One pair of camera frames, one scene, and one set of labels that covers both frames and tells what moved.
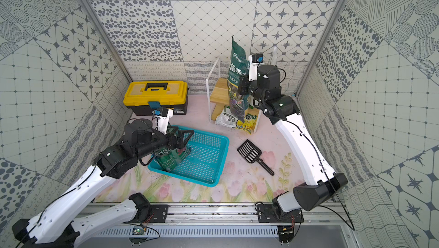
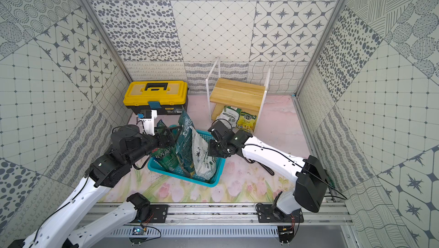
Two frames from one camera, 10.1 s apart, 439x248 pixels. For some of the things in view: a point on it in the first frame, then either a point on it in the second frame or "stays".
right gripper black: [244, 81] -> [211, 151]
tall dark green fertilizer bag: [239, 67] -> [184, 150]
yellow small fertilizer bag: [248, 124] stays
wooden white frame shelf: [217, 88] stays
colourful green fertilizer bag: [170, 158] stays
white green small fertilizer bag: [226, 118] stays
